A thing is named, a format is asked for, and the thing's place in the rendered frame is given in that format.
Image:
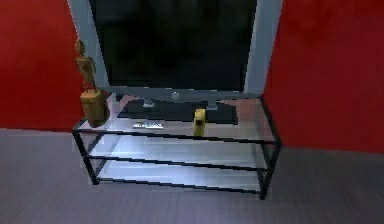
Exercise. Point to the grey framed television set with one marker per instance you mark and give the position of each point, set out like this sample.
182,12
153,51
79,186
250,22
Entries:
173,43

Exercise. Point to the grey remote control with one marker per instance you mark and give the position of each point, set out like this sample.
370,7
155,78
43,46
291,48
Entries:
148,125

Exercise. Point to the yellow small box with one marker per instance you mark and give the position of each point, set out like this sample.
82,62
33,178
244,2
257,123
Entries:
199,121

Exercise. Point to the black framed glass stand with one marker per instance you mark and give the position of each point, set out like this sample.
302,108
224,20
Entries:
180,153

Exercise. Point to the golden figure statue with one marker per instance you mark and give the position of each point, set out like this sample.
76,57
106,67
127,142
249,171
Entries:
91,100

